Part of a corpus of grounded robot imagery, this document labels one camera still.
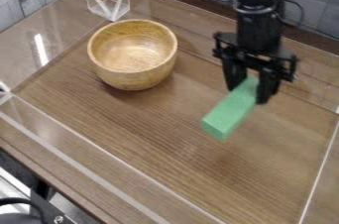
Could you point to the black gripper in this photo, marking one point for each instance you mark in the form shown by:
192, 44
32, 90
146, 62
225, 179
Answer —
253, 48

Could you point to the green rectangular block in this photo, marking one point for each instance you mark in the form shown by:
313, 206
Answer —
231, 111

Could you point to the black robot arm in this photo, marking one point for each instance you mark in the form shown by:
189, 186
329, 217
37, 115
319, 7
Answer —
253, 48

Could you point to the wooden bowl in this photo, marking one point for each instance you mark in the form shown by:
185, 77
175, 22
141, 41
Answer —
132, 53

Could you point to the clear acrylic corner bracket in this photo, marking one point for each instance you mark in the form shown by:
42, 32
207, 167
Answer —
109, 9

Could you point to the black metal table bracket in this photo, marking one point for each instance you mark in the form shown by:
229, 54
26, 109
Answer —
52, 215

